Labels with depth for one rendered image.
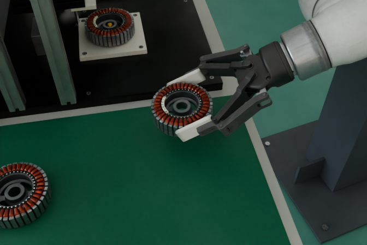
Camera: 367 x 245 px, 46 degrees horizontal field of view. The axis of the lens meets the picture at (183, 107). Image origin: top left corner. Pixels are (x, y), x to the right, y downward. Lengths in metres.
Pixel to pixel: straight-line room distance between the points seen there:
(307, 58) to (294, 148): 1.11
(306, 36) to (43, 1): 0.43
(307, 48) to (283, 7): 1.88
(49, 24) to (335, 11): 0.47
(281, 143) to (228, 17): 0.92
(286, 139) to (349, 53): 1.13
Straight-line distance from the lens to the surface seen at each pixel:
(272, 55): 0.73
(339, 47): 0.72
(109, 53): 0.97
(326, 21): 0.73
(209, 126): 0.72
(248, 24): 2.42
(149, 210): 0.74
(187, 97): 0.81
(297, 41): 0.72
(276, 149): 1.78
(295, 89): 2.06
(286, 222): 0.75
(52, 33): 0.78
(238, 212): 0.74
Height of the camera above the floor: 1.39
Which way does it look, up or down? 47 degrees down
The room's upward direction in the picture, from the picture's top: straight up
